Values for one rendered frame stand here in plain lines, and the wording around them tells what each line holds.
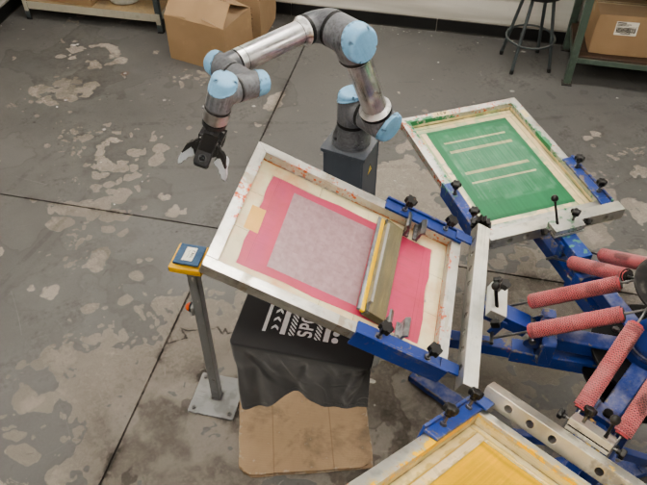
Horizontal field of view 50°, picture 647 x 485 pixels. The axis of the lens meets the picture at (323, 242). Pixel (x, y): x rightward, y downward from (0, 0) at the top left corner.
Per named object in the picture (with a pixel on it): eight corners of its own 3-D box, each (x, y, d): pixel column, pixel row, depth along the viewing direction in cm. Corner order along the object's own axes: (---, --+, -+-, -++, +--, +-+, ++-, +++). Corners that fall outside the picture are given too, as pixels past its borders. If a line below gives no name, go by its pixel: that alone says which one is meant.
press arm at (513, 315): (476, 316, 226) (484, 308, 222) (477, 302, 230) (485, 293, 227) (522, 337, 228) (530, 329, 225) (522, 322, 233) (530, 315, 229)
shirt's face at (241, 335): (230, 343, 234) (230, 342, 233) (266, 251, 264) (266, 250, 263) (371, 369, 227) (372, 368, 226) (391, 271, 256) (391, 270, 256)
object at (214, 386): (187, 411, 322) (150, 272, 254) (202, 372, 337) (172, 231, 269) (232, 421, 319) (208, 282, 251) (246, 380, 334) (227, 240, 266)
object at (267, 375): (244, 411, 263) (234, 344, 233) (246, 403, 265) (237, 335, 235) (364, 435, 256) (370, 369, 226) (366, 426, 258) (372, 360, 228)
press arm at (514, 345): (279, 320, 251) (278, 310, 247) (283, 308, 255) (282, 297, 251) (638, 384, 232) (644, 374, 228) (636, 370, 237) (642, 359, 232)
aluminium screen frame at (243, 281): (197, 271, 199) (201, 264, 196) (255, 148, 239) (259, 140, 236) (439, 378, 210) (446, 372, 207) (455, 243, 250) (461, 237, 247)
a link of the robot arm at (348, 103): (352, 106, 269) (353, 75, 259) (377, 121, 262) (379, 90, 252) (329, 118, 263) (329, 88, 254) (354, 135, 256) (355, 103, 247)
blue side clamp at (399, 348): (347, 344, 206) (356, 331, 201) (349, 330, 209) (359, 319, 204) (436, 383, 210) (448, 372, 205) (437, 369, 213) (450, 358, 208)
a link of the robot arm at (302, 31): (323, -7, 224) (197, 47, 201) (347, 5, 218) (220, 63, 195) (323, 26, 232) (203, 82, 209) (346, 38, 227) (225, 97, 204)
